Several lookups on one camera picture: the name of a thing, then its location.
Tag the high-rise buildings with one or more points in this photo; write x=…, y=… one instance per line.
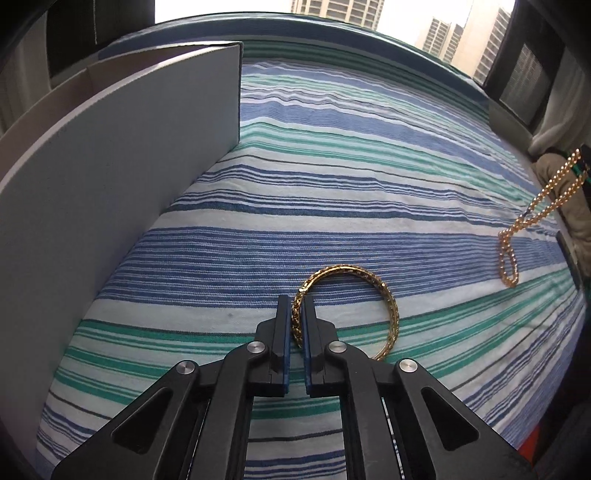
x=443, y=32

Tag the striped blue green blanket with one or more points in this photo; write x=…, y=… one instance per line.
x=369, y=161

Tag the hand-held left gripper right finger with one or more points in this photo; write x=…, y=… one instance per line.
x=308, y=355

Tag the dark window frame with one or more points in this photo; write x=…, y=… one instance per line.
x=101, y=32
x=531, y=69

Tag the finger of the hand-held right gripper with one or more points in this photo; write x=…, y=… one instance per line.
x=584, y=161

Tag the gold patterned bangle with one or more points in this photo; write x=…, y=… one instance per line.
x=351, y=268

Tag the white cardboard box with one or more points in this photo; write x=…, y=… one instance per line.
x=115, y=161

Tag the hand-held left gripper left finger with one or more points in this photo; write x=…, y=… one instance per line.
x=285, y=350

